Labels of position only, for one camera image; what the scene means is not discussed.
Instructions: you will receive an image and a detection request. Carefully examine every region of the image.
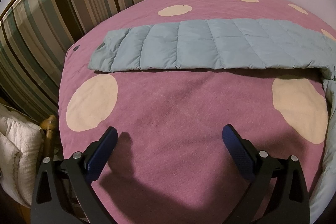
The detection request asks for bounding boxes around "light blue puffer jacket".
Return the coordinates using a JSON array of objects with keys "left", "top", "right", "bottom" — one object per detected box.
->
[{"left": 85, "top": 19, "right": 335, "bottom": 223}]

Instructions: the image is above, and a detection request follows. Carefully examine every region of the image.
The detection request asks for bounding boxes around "white quilted blanket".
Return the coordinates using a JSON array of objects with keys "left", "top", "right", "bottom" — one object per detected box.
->
[{"left": 1, "top": 105, "right": 44, "bottom": 207}]

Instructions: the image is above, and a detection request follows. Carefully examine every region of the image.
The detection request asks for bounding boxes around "pink polka dot bedsheet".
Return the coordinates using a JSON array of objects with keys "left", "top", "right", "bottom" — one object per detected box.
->
[{"left": 59, "top": 0, "right": 335, "bottom": 223}]

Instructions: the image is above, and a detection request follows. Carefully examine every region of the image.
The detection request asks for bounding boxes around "striped fabric headboard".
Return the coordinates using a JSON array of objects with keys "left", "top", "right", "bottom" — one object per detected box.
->
[{"left": 1, "top": 0, "right": 143, "bottom": 121}]

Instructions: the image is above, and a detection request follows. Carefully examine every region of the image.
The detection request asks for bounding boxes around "wooden bed post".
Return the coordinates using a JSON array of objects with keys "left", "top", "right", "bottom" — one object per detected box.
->
[{"left": 40, "top": 115, "right": 59, "bottom": 159}]

